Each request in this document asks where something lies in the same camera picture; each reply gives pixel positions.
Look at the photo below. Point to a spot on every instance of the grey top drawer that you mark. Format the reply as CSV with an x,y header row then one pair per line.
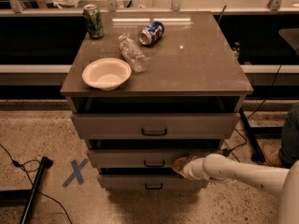
x,y
154,126

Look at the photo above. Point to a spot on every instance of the black stand leg left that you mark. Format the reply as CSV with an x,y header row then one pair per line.
x,y
26,197

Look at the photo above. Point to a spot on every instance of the white paper bowl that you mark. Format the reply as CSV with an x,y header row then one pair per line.
x,y
106,74

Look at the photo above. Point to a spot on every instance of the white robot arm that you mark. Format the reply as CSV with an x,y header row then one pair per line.
x,y
279,182

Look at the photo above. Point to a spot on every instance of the clear plastic water bottle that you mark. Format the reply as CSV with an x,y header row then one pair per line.
x,y
132,54

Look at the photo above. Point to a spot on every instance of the tan robot gripper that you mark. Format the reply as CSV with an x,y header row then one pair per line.
x,y
189,170

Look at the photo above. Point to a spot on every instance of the blue soda can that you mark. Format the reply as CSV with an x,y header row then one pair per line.
x,y
149,34

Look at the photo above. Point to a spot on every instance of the green soda can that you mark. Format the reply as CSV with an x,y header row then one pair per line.
x,y
92,17

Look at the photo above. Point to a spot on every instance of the blue tape cross mark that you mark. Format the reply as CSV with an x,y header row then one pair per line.
x,y
76,173

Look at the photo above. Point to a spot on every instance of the person leg in jeans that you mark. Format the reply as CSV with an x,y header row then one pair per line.
x,y
289,151

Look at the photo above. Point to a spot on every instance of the grey drawer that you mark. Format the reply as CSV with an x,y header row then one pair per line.
x,y
154,126
142,158
149,182

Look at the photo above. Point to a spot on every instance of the black stand leg right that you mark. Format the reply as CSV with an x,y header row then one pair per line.
x,y
257,155

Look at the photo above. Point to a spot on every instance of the tan shoe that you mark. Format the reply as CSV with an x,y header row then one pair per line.
x,y
271,155

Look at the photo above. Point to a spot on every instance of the black power adapter with cable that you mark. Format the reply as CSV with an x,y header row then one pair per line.
x,y
230,150

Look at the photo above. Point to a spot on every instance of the black stand leg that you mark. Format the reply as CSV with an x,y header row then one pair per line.
x,y
257,155
26,197

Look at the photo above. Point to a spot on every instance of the grey bottom drawer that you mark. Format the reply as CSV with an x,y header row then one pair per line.
x,y
149,182

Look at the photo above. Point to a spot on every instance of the grey drawer cabinet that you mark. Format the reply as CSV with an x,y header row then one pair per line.
x,y
191,70

